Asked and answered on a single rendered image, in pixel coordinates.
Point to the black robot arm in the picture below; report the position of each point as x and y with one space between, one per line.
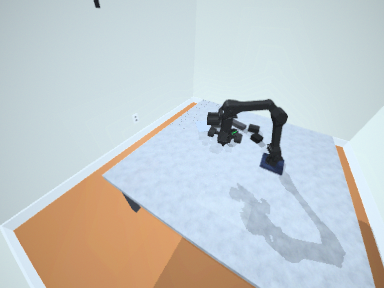
232 107

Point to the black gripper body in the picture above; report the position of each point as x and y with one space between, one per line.
237 137

